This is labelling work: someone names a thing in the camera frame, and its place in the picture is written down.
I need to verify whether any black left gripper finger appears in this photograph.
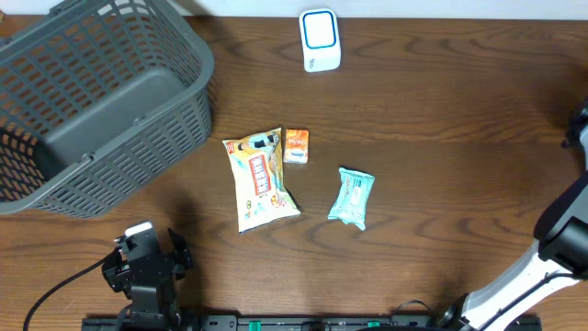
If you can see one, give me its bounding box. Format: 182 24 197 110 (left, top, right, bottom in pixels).
101 248 123 292
168 228 193 271

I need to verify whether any yellow snack bag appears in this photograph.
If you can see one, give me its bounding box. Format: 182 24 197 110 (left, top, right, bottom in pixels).
222 128 300 233

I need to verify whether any teal wet wipes pack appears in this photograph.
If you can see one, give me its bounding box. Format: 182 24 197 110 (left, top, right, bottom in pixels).
327 167 375 231

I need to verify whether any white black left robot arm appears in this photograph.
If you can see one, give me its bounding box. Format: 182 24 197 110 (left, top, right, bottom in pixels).
101 222 198 330

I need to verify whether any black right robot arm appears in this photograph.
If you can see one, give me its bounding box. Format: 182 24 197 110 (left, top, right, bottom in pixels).
433 174 587 331

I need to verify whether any white barcode scanner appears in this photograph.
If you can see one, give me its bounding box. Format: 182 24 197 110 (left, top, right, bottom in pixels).
299 8 342 73

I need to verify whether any dark grey plastic basket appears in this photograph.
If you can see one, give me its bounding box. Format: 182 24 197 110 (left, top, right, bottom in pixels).
1 0 214 218

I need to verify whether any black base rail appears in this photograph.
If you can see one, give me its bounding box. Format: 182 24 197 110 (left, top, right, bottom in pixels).
81 314 543 331

